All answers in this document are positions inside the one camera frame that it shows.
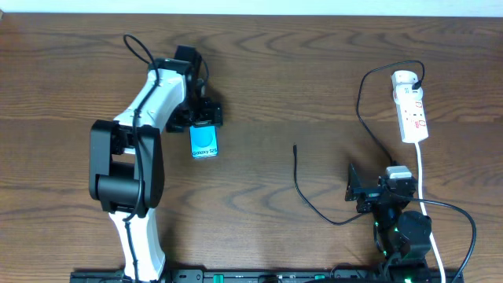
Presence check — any cyan screen Galaxy smartphone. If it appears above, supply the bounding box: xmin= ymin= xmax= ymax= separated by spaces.
xmin=189 ymin=126 xmax=218 ymax=159

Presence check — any black USB charging cable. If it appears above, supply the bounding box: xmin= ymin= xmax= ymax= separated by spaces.
xmin=292 ymin=60 xmax=426 ymax=226

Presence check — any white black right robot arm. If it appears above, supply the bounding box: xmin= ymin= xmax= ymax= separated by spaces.
xmin=345 ymin=164 xmax=431 ymax=281

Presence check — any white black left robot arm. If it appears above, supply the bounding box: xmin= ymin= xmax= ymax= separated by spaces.
xmin=89 ymin=46 xmax=222 ymax=282

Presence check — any white USB charger plug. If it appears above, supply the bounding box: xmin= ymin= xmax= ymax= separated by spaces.
xmin=393 ymin=84 xmax=424 ymax=105

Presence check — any white power strip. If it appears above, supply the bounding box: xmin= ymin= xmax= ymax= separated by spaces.
xmin=391 ymin=70 xmax=428 ymax=144

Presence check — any white power strip cord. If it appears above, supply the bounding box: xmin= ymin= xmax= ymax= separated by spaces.
xmin=413 ymin=141 xmax=447 ymax=283

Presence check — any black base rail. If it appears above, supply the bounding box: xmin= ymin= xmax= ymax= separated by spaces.
xmin=70 ymin=267 xmax=464 ymax=283

